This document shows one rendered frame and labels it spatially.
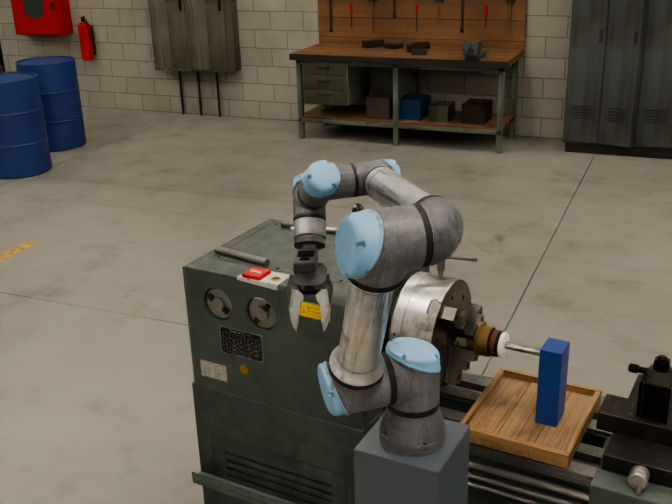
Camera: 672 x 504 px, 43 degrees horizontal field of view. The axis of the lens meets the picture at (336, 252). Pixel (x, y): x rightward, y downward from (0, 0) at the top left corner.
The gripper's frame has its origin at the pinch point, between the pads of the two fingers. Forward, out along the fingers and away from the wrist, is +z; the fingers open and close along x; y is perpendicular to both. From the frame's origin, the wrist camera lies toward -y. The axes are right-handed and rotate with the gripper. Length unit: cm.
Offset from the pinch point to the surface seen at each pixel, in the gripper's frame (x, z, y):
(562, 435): -65, 20, 51
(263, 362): 16, -3, 62
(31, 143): 273, -296, 532
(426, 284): -30, -21, 47
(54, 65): 272, -396, 566
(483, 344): -45, -5, 49
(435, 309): -32, -13, 43
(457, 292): -40, -20, 51
